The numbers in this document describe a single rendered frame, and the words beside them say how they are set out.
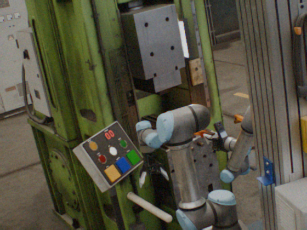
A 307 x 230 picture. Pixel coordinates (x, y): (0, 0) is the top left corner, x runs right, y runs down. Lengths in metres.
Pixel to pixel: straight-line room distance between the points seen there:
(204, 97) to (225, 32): 7.27
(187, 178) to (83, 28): 1.23
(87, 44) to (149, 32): 0.37
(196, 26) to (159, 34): 0.41
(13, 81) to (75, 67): 4.88
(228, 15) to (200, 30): 7.33
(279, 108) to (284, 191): 0.29
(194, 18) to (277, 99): 1.69
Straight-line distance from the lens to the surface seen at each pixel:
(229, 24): 10.65
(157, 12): 2.91
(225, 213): 2.11
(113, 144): 2.71
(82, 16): 2.84
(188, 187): 2.02
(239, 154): 2.47
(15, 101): 8.13
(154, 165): 2.45
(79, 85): 3.26
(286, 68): 1.64
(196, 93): 3.31
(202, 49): 3.31
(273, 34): 1.60
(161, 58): 2.94
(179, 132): 1.93
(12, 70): 8.05
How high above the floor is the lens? 2.08
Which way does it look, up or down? 19 degrees down
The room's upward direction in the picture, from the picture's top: 11 degrees counter-clockwise
